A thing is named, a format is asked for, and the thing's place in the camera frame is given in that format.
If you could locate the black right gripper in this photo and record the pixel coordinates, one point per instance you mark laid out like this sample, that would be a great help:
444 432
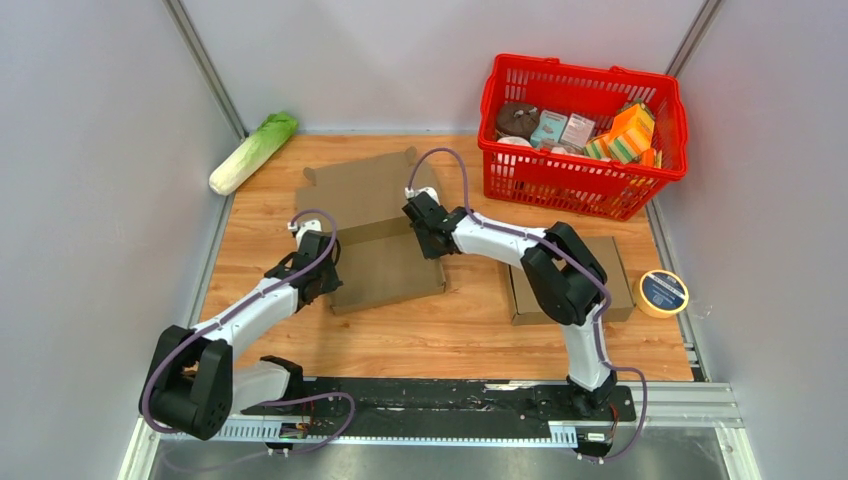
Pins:
427 252

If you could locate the aluminium frame rail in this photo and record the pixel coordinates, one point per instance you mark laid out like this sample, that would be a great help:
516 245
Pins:
678 405

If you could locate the brown round container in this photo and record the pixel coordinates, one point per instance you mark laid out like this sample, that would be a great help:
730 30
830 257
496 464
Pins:
517 119

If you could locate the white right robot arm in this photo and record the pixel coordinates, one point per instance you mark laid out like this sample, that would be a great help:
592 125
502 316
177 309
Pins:
568 282

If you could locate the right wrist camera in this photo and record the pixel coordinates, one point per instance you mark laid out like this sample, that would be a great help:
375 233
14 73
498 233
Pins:
412 193

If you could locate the red plastic basket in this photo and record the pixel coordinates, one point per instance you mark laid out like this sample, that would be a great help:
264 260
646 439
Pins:
564 179

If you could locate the orange yellow striped box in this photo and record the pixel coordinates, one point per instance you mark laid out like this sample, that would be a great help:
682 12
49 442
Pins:
629 140

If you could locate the cardboard sheet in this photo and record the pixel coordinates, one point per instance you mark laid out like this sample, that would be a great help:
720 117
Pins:
381 262

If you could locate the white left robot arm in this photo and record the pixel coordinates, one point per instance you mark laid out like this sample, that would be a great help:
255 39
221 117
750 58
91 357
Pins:
193 385

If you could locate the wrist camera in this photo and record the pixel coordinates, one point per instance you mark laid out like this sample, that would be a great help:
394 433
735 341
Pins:
412 193
300 229

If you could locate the teal packet box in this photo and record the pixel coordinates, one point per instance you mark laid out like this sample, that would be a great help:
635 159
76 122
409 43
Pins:
549 129

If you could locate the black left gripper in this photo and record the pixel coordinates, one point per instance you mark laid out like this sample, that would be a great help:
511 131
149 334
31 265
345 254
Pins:
333 281

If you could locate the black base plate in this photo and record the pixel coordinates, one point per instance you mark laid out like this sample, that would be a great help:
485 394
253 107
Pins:
445 408

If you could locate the napa cabbage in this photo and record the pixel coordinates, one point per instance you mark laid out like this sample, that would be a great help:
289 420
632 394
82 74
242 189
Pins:
252 153

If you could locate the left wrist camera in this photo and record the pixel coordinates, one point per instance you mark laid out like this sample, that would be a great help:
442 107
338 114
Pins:
300 229

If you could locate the yellow blue tape roll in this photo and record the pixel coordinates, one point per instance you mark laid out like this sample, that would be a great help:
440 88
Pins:
660 294

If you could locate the pink white packet box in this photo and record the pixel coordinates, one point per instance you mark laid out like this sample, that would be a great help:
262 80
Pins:
577 132

